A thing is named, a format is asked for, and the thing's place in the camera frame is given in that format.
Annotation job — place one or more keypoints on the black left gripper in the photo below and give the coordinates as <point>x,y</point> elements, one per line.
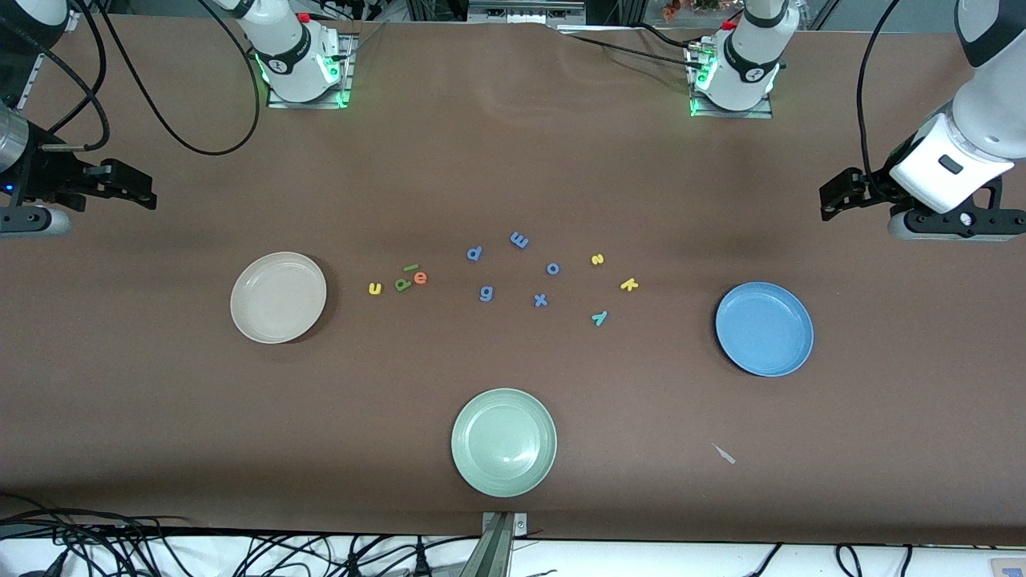
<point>876,186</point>

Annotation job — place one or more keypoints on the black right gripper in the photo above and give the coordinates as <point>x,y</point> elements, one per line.
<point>50,173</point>

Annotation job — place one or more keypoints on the yellow foam letter k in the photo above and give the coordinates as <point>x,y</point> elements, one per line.
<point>628,284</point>

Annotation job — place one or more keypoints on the green foam letter p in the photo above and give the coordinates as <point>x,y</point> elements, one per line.
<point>401,284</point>

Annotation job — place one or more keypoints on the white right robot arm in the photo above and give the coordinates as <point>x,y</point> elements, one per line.
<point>292,56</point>

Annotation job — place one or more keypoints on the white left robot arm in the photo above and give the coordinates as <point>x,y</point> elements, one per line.
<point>990,112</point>

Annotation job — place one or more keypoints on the blue plate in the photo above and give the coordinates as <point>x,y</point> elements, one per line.
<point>765,328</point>

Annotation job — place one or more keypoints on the beige plate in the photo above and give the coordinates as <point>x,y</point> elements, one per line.
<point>278,298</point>

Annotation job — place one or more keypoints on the small grey tape scrap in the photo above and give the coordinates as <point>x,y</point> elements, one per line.
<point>724,453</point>

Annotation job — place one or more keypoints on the blue foam letter m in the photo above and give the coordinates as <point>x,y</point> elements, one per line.
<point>519,240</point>

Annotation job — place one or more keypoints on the brown table cover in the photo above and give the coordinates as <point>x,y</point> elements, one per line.
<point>513,160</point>

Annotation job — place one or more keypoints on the blue foam letter g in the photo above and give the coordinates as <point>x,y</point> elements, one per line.
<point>486,295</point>

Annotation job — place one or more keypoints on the pale green plate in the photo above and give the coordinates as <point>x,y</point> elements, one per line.
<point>503,442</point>

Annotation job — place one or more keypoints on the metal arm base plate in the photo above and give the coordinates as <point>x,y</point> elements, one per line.
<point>733,114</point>
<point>304,104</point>

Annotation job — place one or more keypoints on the aluminium table edge rail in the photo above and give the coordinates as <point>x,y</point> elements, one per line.
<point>28,80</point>

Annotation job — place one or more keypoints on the grey metal frame rail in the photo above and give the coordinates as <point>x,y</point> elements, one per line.
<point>525,12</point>

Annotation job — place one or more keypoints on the grey metal camera post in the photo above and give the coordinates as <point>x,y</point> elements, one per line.
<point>498,545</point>

